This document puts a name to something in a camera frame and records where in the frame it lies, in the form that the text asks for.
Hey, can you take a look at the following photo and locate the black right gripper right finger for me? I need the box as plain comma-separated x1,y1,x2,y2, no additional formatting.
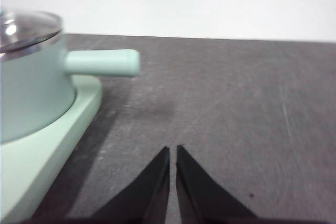
175,144,260,220

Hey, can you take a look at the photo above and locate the glass lid with green knob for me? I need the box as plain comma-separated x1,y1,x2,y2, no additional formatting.
0,10,64,54

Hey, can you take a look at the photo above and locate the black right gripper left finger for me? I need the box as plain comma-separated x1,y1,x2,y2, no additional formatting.
90,146,171,220

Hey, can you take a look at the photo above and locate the mint green cooker base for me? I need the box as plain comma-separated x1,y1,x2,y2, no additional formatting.
0,75,103,224

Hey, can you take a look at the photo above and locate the mint green pot with handle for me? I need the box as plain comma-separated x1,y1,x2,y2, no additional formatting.
0,31,141,145

